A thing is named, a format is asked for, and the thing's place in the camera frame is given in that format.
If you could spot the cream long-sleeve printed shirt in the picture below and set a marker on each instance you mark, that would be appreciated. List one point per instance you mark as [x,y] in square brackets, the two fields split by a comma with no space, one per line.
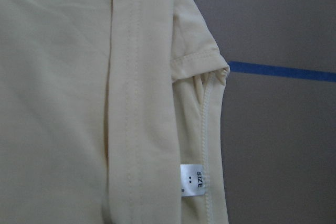
[110,113]

